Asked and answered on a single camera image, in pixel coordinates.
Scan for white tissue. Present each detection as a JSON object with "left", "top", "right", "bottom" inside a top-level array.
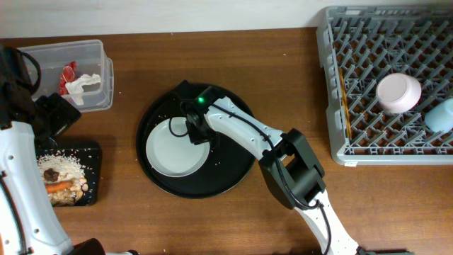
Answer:
[{"left": 65, "top": 74, "right": 101, "bottom": 106}]

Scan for white plate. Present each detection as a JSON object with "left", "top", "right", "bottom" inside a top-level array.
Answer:
[{"left": 145, "top": 117, "right": 210, "bottom": 178}]

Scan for brown food scrap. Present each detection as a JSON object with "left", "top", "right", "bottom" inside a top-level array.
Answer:
[{"left": 43, "top": 168, "right": 59, "bottom": 182}]

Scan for orange carrot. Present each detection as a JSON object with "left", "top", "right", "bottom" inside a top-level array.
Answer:
[{"left": 45, "top": 181, "right": 74, "bottom": 194}]

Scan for wooden chopstick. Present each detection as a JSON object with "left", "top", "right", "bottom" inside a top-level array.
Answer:
[{"left": 338, "top": 68, "right": 352, "bottom": 139}]

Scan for white bowl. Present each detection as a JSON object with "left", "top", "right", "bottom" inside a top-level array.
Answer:
[{"left": 376, "top": 73, "right": 422, "bottom": 113}]

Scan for light blue cup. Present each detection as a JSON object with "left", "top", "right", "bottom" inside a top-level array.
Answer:
[{"left": 425, "top": 98, "right": 453, "bottom": 132}]

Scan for red snack wrapper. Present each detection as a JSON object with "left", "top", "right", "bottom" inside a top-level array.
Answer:
[{"left": 59, "top": 61, "right": 76, "bottom": 96}]

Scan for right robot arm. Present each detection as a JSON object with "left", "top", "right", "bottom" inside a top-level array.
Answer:
[{"left": 180, "top": 86, "right": 367, "bottom": 255}]

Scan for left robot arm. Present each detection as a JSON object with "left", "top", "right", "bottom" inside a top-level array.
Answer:
[{"left": 1, "top": 47, "right": 105, "bottom": 254}]

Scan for grey dishwasher rack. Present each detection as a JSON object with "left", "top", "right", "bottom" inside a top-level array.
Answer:
[{"left": 316, "top": 5, "right": 452, "bottom": 166}]

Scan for clear plastic bin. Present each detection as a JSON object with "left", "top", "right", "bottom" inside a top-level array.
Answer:
[{"left": 20, "top": 40, "right": 114, "bottom": 113}]

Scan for rice and peanut shells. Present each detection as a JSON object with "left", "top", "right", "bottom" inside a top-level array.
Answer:
[{"left": 38, "top": 151, "right": 89, "bottom": 207}]

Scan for black rectangular tray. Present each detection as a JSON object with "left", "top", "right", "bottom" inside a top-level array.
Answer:
[{"left": 36, "top": 141, "right": 102, "bottom": 206}]

